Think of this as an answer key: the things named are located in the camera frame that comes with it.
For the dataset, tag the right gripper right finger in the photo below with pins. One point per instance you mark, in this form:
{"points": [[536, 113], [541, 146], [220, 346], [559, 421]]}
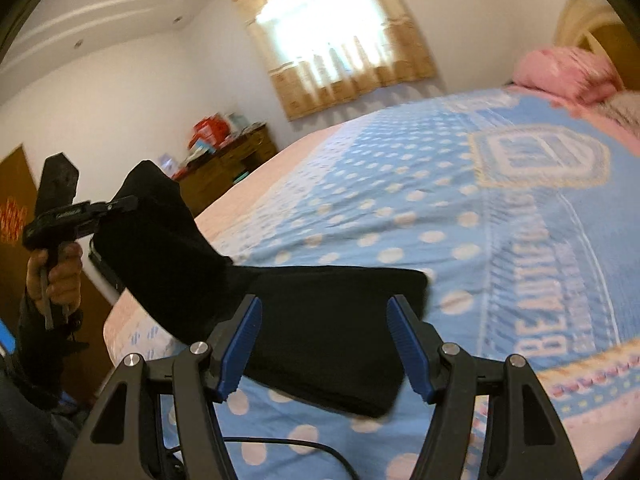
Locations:
{"points": [[524, 437]]}

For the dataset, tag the pink pillow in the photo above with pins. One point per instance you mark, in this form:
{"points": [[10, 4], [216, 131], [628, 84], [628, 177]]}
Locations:
{"points": [[572, 73]]}

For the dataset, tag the dark wooden desk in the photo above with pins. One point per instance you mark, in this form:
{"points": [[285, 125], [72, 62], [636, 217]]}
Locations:
{"points": [[210, 176]]}

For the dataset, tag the cream wooden headboard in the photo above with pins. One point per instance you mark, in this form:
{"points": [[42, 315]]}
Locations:
{"points": [[593, 25]]}

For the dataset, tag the pink and blue bedspread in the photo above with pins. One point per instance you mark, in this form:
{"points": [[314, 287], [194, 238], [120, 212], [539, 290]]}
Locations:
{"points": [[522, 212]]}

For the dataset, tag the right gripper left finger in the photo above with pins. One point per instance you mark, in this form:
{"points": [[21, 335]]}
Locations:
{"points": [[154, 416]]}

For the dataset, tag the photo frame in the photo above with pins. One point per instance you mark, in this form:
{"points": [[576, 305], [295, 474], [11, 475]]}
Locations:
{"points": [[169, 165]]}

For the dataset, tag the striped pillow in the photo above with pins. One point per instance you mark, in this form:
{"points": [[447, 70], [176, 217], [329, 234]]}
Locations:
{"points": [[623, 108]]}

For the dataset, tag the beige patterned window curtain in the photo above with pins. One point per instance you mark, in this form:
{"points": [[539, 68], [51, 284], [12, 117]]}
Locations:
{"points": [[322, 53]]}

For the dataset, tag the red gift bag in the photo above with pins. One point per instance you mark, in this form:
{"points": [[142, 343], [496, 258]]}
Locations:
{"points": [[213, 130]]}

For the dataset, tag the left hand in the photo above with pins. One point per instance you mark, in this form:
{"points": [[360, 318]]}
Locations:
{"points": [[64, 279]]}

